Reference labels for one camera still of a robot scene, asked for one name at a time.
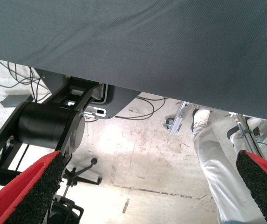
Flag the grey caster wheel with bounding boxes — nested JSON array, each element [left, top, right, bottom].
[[162, 118, 174, 129]]

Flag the white shoe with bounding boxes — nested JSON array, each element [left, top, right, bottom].
[[191, 108, 211, 133]]

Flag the black base wheel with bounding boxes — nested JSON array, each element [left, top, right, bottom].
[[49, 196, 85, 224]]

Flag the aluminium frame post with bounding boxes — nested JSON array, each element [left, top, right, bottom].
[[169, 100, 186, 135]]

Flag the thin black floor cable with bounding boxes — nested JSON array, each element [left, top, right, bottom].
[[115, 95, 167, 121], [0, 57, 52, 103]]

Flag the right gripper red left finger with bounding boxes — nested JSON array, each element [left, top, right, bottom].
[[0, 150, 65, 224]]

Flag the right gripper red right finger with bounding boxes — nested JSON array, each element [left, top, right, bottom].
[[236, 150, 267, 224]]

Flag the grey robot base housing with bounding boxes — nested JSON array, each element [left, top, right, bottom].
[[34, 68, 140, 120]]

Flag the black office chair base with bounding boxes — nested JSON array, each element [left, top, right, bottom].
[[63, 158, 103, 186]]

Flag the grey power adapter box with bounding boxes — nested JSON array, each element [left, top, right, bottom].
[[0, 94, 34, 108]]

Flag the dark grey table cloth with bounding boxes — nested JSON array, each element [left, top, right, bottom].
[[0, 0, 267, 124]]

